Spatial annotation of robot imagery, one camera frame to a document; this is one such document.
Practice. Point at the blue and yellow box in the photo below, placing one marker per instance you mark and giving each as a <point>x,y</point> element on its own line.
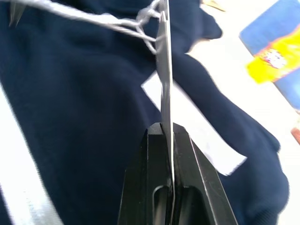
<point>274,47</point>

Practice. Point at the brown flat object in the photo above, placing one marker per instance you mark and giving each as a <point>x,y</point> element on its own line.
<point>214,4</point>

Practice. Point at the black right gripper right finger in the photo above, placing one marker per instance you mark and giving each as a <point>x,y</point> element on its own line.
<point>199,187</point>

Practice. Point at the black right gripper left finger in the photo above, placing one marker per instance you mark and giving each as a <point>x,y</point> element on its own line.
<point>145,178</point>

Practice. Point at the navy blue jacket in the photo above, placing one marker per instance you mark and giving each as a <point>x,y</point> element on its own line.
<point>82,105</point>

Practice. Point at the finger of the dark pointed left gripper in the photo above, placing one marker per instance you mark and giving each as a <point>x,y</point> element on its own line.
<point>16,11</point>

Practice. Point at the white paper label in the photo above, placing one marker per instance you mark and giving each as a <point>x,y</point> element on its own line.
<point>211,150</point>

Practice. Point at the thin grey pull tag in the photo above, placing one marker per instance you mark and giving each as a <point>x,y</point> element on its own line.
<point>165,70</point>

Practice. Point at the reddish brown object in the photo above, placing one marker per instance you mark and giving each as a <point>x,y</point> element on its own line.
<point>296,136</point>

